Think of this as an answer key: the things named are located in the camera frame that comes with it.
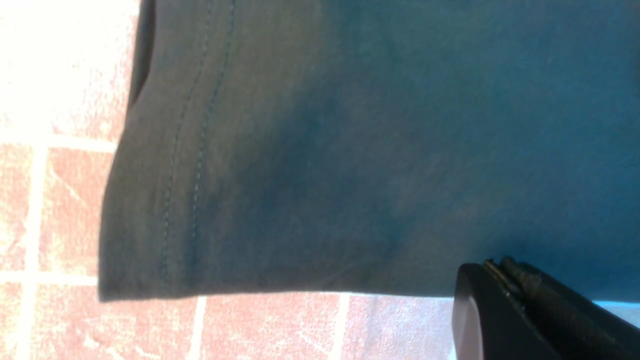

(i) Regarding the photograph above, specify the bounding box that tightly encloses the pink grid table mat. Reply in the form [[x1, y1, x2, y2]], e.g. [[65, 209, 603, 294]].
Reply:
[[1, 0, 455, 360]]

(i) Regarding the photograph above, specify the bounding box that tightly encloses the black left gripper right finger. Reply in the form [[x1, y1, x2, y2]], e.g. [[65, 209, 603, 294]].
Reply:
[[482, 257, 640, 360]]

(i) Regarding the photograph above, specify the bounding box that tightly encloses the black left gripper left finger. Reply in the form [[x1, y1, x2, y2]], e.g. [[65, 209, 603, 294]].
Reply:
[[451, 262, 556, 360]]

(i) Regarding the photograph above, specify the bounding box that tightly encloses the gray long-sleeved shirt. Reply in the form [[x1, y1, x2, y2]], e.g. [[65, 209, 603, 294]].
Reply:
[[98, 0, 640, 302]]

